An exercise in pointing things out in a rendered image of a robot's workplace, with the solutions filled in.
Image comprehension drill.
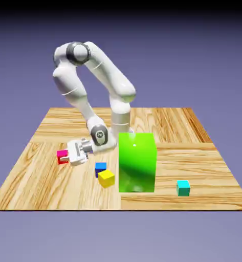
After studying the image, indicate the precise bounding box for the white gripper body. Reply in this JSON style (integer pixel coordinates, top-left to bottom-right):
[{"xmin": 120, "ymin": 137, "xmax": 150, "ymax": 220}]
[{"xmin": 67, "ymin": 140, "xmax": 89, "ymax": 166}]

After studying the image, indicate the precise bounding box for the small red cube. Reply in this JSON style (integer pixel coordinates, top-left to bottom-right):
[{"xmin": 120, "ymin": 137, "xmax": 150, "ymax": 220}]
[{"xmin": 56, "ymin": 149, "xmax": 70, "ymax": 165}]

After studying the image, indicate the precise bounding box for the small blue cube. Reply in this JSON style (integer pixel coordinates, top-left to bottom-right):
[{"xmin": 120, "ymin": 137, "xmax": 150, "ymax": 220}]
[{"xmin": 95, "ymin": 162, "xmax": 107, "ymax": 178}]

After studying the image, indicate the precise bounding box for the small yellow cube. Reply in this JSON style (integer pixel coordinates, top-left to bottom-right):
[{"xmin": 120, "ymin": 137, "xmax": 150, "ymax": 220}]
[{"xmin": 97, "ymin": 169, "xmax": 116, "ymax": 189}]

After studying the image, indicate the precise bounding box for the small cyan cube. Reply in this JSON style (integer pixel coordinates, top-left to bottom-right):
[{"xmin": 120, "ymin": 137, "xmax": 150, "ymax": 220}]
[{"xmin": 176, "ymin": 180, "xmax": 191, "ymax": 197}]

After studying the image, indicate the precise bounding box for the large green box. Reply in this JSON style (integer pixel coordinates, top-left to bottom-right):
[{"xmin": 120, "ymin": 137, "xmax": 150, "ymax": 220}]
[{"xmin": 118, "ymin": 132, "xmax": 158, "ymax": 193}]

